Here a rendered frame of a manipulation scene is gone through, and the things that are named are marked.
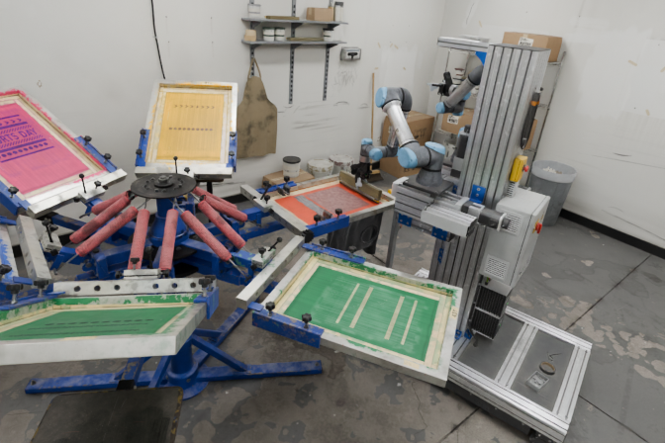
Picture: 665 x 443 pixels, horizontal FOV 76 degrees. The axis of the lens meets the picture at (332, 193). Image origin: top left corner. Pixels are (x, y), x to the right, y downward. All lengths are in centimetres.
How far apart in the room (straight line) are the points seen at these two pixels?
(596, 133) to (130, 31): 473
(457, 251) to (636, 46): 326
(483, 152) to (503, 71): 44
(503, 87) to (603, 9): 315
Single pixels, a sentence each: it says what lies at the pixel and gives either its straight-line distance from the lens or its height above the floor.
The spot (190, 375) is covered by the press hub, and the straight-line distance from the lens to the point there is 285.
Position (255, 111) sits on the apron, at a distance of 461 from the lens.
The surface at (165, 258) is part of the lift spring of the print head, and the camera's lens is 195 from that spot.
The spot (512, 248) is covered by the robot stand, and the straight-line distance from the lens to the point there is 258.
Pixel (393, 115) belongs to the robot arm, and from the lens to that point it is 248.
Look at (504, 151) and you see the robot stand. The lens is 246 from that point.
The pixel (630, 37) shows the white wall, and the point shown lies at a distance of 537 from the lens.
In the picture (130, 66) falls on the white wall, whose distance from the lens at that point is 412.
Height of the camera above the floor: 219
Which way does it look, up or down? 25 degrees down
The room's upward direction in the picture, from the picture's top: 5 degrees clockwise
